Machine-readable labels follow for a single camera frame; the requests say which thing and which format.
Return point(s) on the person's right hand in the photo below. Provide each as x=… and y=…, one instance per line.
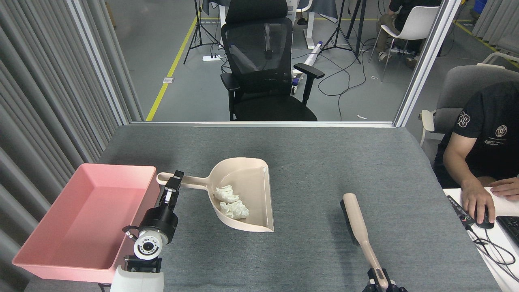
x=476, y=200

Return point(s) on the black mesh office chair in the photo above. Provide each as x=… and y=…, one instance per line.
x=259, y=52

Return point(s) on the grey curtain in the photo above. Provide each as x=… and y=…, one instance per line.
x=36, y=101
x=496, y=20

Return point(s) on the black tripod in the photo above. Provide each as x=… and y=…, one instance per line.
x=198, y=28
x=339, y=32

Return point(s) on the long white paper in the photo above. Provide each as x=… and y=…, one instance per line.
x=235, y=210

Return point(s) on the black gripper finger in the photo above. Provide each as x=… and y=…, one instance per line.
x=392, y=287
x=371, y=287

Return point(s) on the silver post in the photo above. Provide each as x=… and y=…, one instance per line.
x=425, y=61
x=99, y=61

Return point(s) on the black keyboard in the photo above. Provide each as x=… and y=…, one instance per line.
x=510, y=229

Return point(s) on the person's left hand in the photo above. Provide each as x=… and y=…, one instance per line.
x=507, y=188

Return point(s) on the beige hand brush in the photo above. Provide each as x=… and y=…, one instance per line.
x=357, y=219

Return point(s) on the seated person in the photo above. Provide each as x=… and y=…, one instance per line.
x=409, y=10

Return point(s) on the white plastic chair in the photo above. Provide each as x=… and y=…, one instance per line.
x=417, y=22

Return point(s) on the black computer mouse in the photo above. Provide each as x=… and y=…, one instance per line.
x=486, y=225

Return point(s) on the white floor plate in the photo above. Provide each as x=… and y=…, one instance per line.
x=168, y=80

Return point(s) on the white stand leg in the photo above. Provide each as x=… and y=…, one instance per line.
x=310, y=28

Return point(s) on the pink plastic bin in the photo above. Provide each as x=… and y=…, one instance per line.
x=77, y=215

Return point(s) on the small white paper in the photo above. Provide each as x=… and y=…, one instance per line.
x=225, y=194

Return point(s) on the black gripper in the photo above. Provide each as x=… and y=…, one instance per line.
x=160, y=221

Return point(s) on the beige plastic dustpan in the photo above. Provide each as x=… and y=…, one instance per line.
x=255, y=190

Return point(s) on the black box with red buttons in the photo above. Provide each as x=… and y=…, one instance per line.
x=460, y=211

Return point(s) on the grey chair with white frame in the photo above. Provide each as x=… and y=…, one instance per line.
x=460, y=89

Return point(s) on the white power strip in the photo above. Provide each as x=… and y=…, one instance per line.
x=211, y=58

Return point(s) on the blue bin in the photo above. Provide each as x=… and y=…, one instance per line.
x=481, y=5

